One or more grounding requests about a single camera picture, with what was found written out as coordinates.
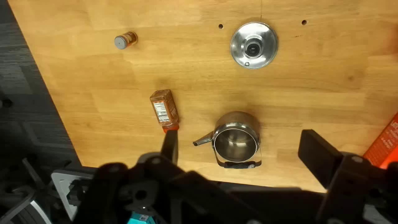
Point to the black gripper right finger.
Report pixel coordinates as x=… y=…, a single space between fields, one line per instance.
x=319 y=156

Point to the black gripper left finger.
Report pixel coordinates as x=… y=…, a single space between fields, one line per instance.
x=170 y=146

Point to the silver teapot lid black knob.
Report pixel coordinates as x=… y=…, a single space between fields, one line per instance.
x=254 y=45

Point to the stainless steel teapot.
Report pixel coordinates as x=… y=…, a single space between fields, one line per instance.
x=237 y=138

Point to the small jar grey lid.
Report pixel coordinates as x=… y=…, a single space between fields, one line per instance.
x=125 y=40

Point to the spice bottle red cap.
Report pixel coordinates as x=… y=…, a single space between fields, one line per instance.
x=165 y=110

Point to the orange cardboard box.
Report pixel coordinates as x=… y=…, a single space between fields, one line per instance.
x=386 y=145

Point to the teal box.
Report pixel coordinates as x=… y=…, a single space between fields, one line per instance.
x=140 y=218

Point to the grey metal bracket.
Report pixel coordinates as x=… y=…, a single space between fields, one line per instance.
x=66 y=184

